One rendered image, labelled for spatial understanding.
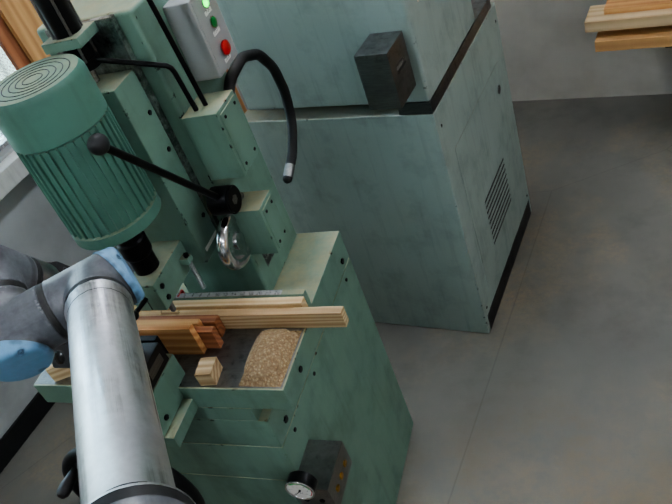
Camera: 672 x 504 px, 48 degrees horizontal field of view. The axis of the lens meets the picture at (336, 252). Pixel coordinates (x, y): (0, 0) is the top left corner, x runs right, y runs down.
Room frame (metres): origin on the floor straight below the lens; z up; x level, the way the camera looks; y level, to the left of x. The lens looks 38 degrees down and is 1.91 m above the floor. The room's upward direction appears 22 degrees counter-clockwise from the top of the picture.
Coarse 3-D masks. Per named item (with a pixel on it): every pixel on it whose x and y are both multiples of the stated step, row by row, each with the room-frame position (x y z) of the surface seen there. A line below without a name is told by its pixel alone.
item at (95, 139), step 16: (96, 144) 1.11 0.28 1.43; (128, 160) 1.16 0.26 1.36; (144, 160) 1.19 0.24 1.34; (176, 176) 1.23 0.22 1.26; (208, 192) 1.29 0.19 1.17; (224, 192) 1.31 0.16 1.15; (240, 192) 1.38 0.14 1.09; (208, 208) 1.32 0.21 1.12; (224, 208) 1.30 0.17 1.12; (240, 208) 1.32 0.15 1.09
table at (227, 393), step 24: (240, 336) 1.17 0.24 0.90; (312, 336) 1.13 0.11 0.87; (192, 360) 1.16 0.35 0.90; (240, 360) 1.11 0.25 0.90; (48, 384) 1.26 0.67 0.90; (192, 384) 1.09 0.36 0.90; (288, 384) 1.01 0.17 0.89; (192, 408) 1.08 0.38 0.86; (264, 408) 1.02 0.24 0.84; (288, 408) 0.99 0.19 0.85; (168, 432) 1.03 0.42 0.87
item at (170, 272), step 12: (156, 252) 1.32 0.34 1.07; (168, 252) 1.30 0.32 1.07; (180, 252) 1.32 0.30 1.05; (168, 264) 1.27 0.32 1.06; (180, 264) 1.30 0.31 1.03; (144, 276) 1.25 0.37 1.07; (156, 276) 1.24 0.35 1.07; (168, 276) 1.26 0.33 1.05; (180, 276) 1.28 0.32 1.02; (144, 288) 1.22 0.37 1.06; (156, 288) 1.22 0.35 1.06; (168, 288) 1.24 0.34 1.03; (156, 300) 1.22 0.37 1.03; (168, 300) 1.23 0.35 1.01
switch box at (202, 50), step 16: (176, 0) 1.46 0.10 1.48; (192, 0) 1.44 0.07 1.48; (208, 0) 1.49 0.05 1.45; (176, 16) 1.45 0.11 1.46; (192, 16) 1.43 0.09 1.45; (208, 16) 1.47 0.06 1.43; (176, 32) 1.45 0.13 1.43; (192, 32) 1.44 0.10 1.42; (208, 32) 1.45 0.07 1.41; (224, 32) 1.49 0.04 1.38; (192, 48) 1.44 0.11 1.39; (208, 48) 1.43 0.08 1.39; (192, 64) 1.45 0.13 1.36; (208, 64) 1.44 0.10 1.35; (224, 64) 1.45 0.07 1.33
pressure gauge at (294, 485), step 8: (296, 472) 0.97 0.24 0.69; (304, 472) 0.96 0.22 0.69; (288, 480) 0.96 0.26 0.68; (296, 480) 0.95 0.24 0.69; (304, 480) 0.95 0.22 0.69; (312, 480) 0.95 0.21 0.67; (288, 488) 0.96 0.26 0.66; (296, 488) 0.95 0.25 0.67; (304, 488) 0.94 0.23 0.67; (312, 488) 0.94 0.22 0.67; (296, 496) 0.96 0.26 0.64; (304, 496) 0.95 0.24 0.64; (312, 496) 0.94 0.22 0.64
